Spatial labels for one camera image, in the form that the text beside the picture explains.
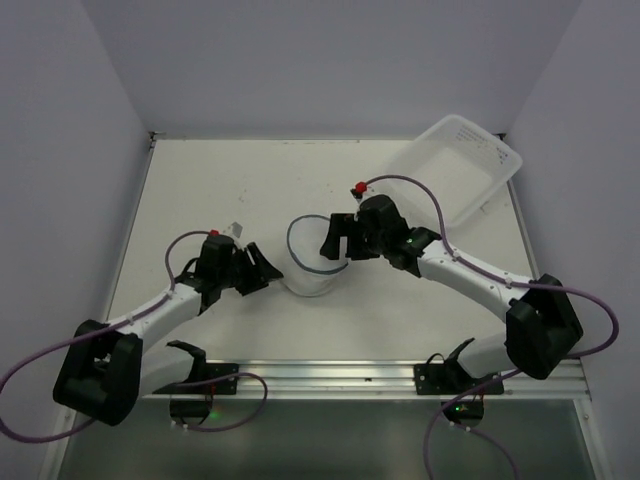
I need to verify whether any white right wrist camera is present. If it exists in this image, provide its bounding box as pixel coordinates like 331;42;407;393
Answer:
350;182;379;212

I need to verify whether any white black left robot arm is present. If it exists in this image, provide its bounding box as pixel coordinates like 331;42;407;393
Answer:
53;232;284;426

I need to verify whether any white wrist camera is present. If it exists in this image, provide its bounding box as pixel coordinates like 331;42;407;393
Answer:
209;222;245;249
350;182;379;212

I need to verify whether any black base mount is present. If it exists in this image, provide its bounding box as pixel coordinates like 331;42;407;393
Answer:
140;340;239;425
413;338;504;427

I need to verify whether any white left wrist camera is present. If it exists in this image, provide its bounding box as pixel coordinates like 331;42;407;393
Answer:
209;222;245;249

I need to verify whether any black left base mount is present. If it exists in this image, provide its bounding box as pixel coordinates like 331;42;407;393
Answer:
140;340;239;425

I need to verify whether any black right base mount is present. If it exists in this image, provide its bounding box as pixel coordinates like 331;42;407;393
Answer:
413;338;504;427

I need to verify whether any white mesh laundry bag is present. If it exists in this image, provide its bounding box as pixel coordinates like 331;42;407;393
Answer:
283;214;349;297

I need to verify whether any white plastic basket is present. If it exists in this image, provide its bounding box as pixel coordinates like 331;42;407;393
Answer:
384;114;523;231

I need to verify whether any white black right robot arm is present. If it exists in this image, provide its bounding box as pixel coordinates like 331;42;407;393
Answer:
320;195;583;386

